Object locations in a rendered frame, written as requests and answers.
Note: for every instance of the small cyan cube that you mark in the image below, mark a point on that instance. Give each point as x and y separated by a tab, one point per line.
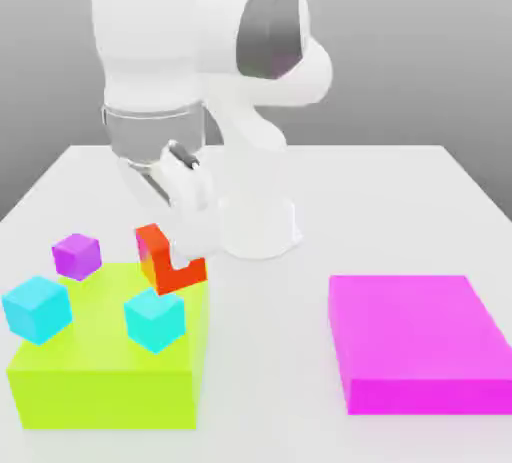
36	311
155	321

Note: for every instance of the small purple cube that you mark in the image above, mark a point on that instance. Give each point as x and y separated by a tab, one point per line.
76	257

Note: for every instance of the large lime green box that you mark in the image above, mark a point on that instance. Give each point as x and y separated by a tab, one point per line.
104	379

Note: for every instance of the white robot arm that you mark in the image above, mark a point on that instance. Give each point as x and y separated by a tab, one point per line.
152	51

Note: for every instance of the small orange cube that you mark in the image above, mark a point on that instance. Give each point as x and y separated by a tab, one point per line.
162	267

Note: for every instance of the large magenta box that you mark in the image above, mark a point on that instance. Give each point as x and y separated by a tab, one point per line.
416	335

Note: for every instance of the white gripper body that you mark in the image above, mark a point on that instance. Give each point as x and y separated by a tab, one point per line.
188	203

